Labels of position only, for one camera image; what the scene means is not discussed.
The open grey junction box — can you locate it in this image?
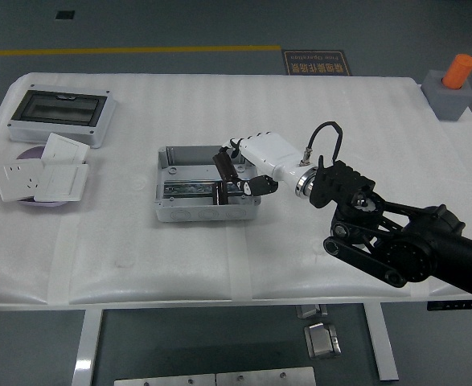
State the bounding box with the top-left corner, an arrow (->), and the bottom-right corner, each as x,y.
151,143 -> 261,224

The white table leg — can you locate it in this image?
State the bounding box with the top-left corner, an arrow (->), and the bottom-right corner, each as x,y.
71,308 -> 105,386
362,302 -> 400,382

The metal rail in junction box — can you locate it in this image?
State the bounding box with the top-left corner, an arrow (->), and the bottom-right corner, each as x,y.
162,179 -> 248,200

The white wall socket panel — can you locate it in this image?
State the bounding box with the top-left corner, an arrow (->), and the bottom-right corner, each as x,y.
0,159 -> 46,203

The purple plate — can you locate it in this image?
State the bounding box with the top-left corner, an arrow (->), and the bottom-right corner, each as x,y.
14,146 -> 72,209

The black table control panel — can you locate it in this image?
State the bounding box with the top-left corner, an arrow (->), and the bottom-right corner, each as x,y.
427,299 -> 472,311

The small white switch panel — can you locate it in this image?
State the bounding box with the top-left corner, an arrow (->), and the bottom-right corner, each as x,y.
41,132 -> 90,165

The narrow grey metal plate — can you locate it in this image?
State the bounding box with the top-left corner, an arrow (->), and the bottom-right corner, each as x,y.
113,373 -> 216,386

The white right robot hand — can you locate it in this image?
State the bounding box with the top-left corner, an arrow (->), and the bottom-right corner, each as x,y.
218,131 -> 315,199

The wide grey metal plate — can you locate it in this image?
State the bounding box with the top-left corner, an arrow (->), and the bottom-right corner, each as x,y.
215,366 -> 317,386

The grey distribution box, dark lid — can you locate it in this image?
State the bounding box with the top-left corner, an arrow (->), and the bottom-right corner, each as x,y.
6,83 -> 118,150

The orange cylinder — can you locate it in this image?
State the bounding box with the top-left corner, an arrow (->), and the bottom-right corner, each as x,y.
441,53 -> 472,90

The white foam table mat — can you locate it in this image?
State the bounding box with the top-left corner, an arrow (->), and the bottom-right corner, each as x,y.
0,72 -> 472,307

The large metal foot block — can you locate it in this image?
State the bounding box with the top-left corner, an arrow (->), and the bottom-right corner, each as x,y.
303,321 -> 343,360

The small metal foot block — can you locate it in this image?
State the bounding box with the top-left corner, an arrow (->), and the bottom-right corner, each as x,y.
295,304 -> 329,320

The large white switch panel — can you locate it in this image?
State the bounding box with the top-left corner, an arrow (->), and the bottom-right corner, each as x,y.
33,163 -> 89,203

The brown floor sign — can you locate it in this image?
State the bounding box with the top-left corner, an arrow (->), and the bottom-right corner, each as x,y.
281,49 -> 353,76

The grey foam block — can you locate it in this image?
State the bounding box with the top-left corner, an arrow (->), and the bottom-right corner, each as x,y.
421,69 -> 472,121

